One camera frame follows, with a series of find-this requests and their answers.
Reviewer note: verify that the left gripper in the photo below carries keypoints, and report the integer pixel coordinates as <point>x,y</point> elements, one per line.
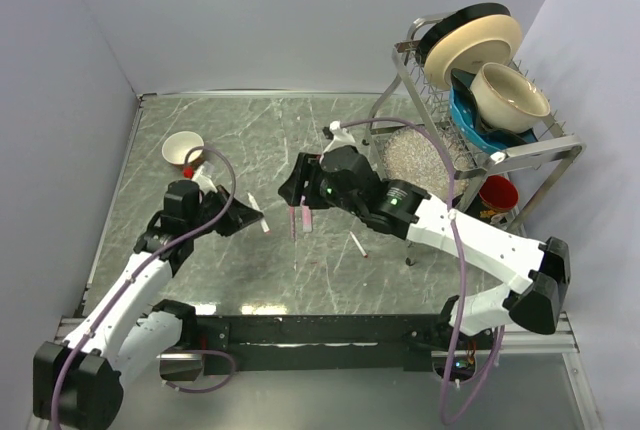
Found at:
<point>238,215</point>

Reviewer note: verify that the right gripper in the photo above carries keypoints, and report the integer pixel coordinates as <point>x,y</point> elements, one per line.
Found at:
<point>291,189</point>

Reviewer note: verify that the pink highlighter pen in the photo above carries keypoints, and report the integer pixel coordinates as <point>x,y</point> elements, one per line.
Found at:
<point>307,219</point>

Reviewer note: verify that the pink thin pen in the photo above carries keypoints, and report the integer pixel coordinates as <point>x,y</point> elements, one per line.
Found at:
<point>292,220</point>

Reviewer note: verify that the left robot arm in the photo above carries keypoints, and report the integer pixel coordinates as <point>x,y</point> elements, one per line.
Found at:
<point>80,382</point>

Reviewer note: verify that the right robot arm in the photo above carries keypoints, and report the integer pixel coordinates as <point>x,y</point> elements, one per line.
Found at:
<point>534,276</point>

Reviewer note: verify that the small white bowl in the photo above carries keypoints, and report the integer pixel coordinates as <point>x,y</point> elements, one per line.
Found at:
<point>180,145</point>

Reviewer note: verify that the speckled glass plate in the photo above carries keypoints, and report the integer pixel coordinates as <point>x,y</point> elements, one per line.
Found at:
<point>408,156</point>

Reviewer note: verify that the black base bar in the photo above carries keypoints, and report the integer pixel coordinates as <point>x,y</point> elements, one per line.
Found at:
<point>322,342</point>

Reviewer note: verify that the blue dotted bowl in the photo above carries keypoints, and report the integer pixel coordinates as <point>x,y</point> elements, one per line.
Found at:
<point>464,112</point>

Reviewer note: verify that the metal dish rack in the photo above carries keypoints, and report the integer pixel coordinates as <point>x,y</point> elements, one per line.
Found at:
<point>553,144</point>

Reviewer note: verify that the red black mug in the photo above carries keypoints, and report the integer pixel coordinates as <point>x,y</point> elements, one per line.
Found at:
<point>495,199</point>

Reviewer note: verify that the cream ceramic bowl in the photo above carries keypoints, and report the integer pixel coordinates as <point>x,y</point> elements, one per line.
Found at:
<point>507,100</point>

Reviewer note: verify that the large cream plate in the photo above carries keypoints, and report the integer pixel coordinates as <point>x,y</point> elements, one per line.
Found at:
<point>494,38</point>

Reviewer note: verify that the black plate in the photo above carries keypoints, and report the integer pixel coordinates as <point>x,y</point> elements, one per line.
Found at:
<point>454,21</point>

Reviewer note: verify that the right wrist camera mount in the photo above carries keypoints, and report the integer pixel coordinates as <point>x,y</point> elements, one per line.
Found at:
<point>337,137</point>

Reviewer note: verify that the aluminium frame rail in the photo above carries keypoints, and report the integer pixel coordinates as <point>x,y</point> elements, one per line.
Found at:
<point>517,340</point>

